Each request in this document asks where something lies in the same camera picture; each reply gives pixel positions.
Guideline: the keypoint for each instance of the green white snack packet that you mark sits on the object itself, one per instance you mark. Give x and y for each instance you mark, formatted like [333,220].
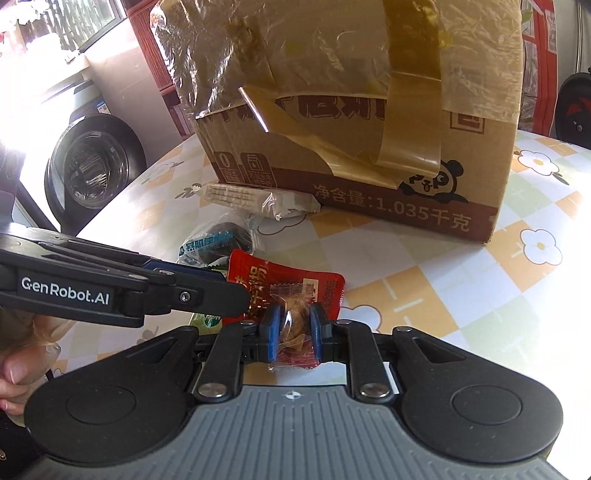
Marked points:
[207,322]

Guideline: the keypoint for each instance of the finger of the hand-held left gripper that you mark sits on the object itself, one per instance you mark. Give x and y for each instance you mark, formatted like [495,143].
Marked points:
[207,295]
[194,268]

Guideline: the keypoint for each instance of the black exercise bike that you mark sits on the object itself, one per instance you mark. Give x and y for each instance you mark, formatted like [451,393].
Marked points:
[575,110]

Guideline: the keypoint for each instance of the clear packet with dark contents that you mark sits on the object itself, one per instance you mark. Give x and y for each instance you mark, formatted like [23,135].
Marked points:
[221,240]

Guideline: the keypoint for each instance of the red paper banner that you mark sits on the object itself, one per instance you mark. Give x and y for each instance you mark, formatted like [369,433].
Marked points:
[540,60]

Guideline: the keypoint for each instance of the taped cardboard box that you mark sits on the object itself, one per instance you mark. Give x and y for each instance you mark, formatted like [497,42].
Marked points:
[351,115]

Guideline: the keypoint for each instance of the washing machine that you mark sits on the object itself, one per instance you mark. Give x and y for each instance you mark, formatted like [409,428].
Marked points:
[92,166]

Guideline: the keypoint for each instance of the person's left hand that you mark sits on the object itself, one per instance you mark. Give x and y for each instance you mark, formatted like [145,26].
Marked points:
[23,364]

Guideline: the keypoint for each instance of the clear brown snack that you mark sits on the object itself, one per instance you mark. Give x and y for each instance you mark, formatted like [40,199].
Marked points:
[293,330]

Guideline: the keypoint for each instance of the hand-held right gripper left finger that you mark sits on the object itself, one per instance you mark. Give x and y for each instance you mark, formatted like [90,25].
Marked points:
[272,333]

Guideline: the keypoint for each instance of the floral checked tablecloth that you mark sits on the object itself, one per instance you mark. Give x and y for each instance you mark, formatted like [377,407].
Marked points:
[415,286]

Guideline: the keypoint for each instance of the red snack packet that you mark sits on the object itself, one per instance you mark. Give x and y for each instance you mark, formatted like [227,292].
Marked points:
[258,277]

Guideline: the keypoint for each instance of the long white wrapped packet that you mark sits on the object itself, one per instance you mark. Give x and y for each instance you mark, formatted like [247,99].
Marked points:
[249,198]

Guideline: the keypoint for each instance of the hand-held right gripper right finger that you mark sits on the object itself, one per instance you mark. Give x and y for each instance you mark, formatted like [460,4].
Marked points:
[316,333]

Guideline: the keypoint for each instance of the barred window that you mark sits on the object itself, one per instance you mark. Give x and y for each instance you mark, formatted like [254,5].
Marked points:
[60,21]

